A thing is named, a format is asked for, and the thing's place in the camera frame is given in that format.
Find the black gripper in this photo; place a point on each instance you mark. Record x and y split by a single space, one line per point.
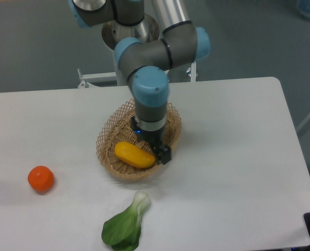
161 151

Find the yellow mango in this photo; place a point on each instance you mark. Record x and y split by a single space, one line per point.
133 155

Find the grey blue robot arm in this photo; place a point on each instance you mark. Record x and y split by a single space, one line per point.
143 65

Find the woven wicker basket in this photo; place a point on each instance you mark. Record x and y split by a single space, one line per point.
117 129

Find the green bok choy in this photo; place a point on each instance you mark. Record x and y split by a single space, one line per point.
123 231

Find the orange tangerine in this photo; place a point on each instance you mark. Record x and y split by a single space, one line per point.
41 179

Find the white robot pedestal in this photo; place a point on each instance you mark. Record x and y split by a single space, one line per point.
118 37

